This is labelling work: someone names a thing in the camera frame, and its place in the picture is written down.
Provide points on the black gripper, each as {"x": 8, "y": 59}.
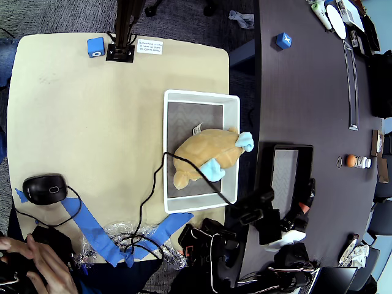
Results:
{"x": 253, "y": 204}

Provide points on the tan plush turtle blue feet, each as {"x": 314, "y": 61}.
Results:
{"x": 208, "y": 150}

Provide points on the black leader arm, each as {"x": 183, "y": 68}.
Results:
{"x": 52, "y": 242}

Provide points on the white plastic bin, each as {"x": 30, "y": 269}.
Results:
{"x": 232, "y": 107}

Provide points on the person's hand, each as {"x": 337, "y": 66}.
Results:
{"x": 52, "y": 266}

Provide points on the black plastic tray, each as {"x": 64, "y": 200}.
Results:
{"x": 265, "y": 165}

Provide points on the orange egg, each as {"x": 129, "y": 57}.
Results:
{"x": 351, "y": 160}

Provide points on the brown-capped slim bottle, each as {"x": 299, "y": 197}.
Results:
{"x": 352, "y": 243}

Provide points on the white pill bottle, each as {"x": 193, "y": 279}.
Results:
{"x": 364, "y": 162}

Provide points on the grey office chair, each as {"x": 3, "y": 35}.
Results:
{"x": 382, "y": 191}
{"x": 381, "y": 220}

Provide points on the flat brown cardboard piece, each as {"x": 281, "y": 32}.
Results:
{"x": 382, "y": 170}

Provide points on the brown cardboard box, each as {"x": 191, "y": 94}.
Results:
{"x": 374, "y": 144}

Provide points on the dark laptop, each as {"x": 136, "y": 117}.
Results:
{"x": 340, "y": 280}

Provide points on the black bag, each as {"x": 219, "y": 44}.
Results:
{"x": 381, "y": 85}

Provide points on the short blue tape strip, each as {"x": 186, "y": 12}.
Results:
{"x": 171, "y": 225}

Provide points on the blue cube with X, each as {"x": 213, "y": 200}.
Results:
{"x": 281, "y": 41}

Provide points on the black folder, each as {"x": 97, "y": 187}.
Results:
{"x": 372, "y": 33}

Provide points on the white round disc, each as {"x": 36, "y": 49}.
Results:
{"x": 335, "y": 20}

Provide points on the white tube green cap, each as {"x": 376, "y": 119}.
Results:
{"x": 321, "y": 13}

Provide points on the clear crumpled plastic wrap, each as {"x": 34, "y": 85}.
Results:
{"x": 122, "y": 228}

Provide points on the white box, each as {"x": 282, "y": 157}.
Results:
{"x": 352, "y": 15}

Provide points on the grey cloth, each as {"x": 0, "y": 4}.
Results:
{"x": 243, "y": 19}

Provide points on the long blue tape strip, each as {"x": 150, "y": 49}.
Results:
{"x": 92, "y": 229}

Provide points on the white paper label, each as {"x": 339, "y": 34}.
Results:
{"x": 149, "y": 46}

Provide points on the blue clothing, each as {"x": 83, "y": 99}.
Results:
{"x": 92, "y": 286}

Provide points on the blue cube with O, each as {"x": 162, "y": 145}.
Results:
{"x": 95, "y": 46}

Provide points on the black computer mouse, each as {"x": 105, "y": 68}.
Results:
{"x": 43, "y": 190}

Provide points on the small blue tape piece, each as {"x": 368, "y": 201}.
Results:
{"x": 21, "y": 196}

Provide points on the black camera stand post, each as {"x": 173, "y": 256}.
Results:
{"x": 122, "y": 30}

